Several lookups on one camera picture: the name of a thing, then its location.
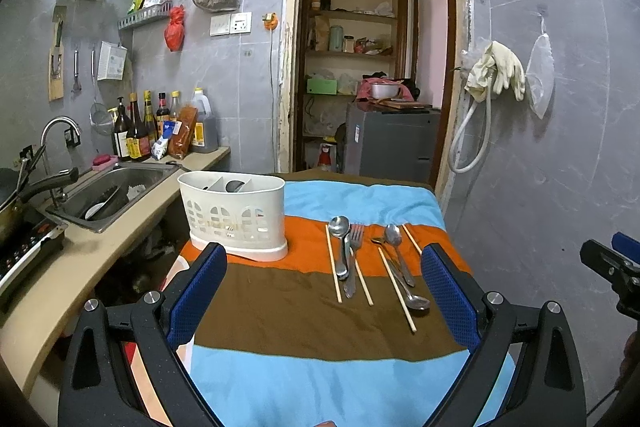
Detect white plastic utensil caddy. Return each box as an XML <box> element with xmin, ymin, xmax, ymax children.
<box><xmin>178</xmin><ymin>170</ymin><xmax>288</xmax><ymax>262</ymax></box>

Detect wooden knife holder board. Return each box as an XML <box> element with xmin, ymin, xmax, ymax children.
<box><xmin>48</xmin><ymin>5</ymin><xmax>67</xmax><ymax>102</ymax></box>

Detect large steel spoon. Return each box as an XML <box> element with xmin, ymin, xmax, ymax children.
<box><xmin>328</xmin><ymin>216</ymin><xmax>350</xmax><ymax>281</ymax></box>

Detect green box on shelf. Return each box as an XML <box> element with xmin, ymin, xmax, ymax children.
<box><xmin>306</xmin><ymin>78</ymin><xmax>337</xmax><ymax>95</ymax></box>

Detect orange wall hook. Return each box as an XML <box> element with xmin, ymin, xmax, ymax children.
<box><xmin>262</xmin><ymin>12</ymin><xmax>279</xmax><ymax>31</ymax></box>

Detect large vinegar jug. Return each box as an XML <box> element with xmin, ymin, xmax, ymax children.
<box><xmin>191</xmin><ymin>88</ymin><xmax>219</xmax><ymax>153</ymax></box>

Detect striped blue orange brown towel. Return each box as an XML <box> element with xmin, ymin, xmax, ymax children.
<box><xmin>190</xmin><ymin>181</ymin><xmax>469</xmax><ymax>426</ymax></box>

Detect chrome kitchen faucet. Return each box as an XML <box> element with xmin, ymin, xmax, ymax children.
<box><xmin>40</xmin><ymin>115</ymin><xmax>82</xmax><ymax>176</ymax></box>

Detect stainless steel sink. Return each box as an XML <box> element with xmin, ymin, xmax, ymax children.
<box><xmin>46</xmin><ymin>164</ymin><xmax>178</xmax><ymax>233</ymax></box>

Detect pink soap dish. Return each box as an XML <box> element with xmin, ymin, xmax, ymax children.
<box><xmin>91</xmin><ymin>154</ymin><xmax>118</xmax><ymax>171</ymax></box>

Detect grey small fridge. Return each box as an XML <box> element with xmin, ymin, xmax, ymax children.
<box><xmin>344</xmin><ymin>102</ymin><xmax>440</xmax><ymax>183</ymax></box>

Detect white wall socket panel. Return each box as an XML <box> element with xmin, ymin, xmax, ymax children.
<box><xmin>209</xmin><ymin>12</ymin><xmax>252</xmax><ymax>37</ymax></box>

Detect hanging clear plastic bag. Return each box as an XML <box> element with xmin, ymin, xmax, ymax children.
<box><xmin>525</xmin><ymin>13</ymin><xmax>555</xmax><ymax>120</ymax></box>

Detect white box on wall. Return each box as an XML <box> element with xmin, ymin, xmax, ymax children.
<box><xmin>96</xmin><ymin>41</ymin><xmax>128</xmax><ymax>81</ymax></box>

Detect dark soy sauce bottle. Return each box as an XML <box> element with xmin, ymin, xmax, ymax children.
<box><xmin>127</xmin><ymin>93</ymin><xmax>151</xmax><ymax>161</ymax></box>

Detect cream rubber gloves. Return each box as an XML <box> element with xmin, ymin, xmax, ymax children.
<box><xmin>464</xmin><ymin>41</ymin><xmax>526</xmax><ymax>103</ymax></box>

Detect black induction cooktop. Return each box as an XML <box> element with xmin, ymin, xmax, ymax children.
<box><xmin>1</xmin><ymin>207</ymin><xmax>66</xmax><ymax>313</ymax></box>

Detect red plastic bag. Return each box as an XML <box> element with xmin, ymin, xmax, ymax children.
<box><xmin>164</xmin><ymin>4</ymin><xmax>186</xmax><ymax>52</ymax></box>

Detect hanging wire strainer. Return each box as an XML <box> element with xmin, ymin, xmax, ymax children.
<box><xmin>89</xmin><ymin>49</ymin><xmax>113</xmax><ymax>136</ymax></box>

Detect wooden shelf unit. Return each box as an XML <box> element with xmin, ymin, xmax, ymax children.
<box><xmin>293</xmin><ymin>0</ymin><xmax>408</xmax><ymax>170</ymax></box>

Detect grey wall rack with packets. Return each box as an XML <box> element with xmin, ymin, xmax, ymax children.
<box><xmin>117</xmin><ymin>0</ymin><xmax>172</xmax><ymax>30</ymax></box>

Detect black frying pan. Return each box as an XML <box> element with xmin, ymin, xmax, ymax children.
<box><xmin>0</xmin><ymin>167</ymin><xmax>79</xmax><ymax>242</ymax></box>

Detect white flexible hose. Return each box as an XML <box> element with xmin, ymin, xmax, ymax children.
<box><xmin>447</xmin><ymin>74</ymin><xmax>497</xmax><ymax>174</ymax></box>

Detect steel fork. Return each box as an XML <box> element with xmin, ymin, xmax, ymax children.
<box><xmin>343</xmin><ymin>225</ymin><xmax>363</xmax><ymax>299</ymax></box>

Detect orange spice bag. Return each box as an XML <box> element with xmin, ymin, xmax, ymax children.
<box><xmin>168</xmin><ymin>105</ymin><xmax>198</xmax><ymax>159</ymax></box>

